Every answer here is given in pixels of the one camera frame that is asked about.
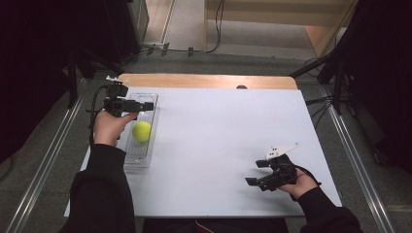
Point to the black curtain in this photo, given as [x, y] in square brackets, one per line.
[382, 64]
[32, 48]

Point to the metal floor rail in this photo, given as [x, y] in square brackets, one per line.
[359, 168]
[42, 171]

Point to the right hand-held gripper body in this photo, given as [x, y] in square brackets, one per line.
[281, 171]

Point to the person's left hand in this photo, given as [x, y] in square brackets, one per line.
[107, 129]

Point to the dark table grommet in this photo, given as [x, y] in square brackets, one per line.
[241, 86]

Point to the yellow tennis ball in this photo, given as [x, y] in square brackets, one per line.
[141, 131]

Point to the light wooden shelf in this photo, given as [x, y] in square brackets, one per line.
[275, 13]

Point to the black stand legs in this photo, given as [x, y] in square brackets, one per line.
[327, 69]
[72, 81]

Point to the person's right hand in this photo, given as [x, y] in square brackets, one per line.
[301, 185]

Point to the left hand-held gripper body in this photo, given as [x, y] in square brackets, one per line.
[115, 105]

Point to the clear plastic container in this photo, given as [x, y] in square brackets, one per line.
[142, 152]

